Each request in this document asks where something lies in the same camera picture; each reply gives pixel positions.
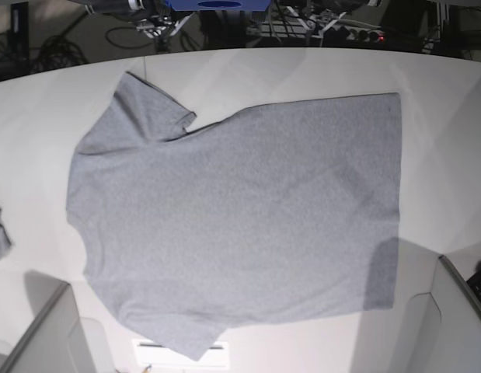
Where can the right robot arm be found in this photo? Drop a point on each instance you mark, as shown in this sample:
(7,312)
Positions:
(127,10)

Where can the grey partition right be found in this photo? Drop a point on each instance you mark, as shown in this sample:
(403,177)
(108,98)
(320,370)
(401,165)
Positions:
(441,329)

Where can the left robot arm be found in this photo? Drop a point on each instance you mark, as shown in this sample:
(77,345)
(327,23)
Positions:
(336,6)

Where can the grey T-shirt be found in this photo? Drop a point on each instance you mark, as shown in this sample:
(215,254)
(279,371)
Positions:
(279,213)

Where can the black power strip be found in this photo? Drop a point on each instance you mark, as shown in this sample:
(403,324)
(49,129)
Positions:
(341,33)

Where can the blue box at top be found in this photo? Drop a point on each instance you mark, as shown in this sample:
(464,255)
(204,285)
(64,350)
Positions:
(203,5)

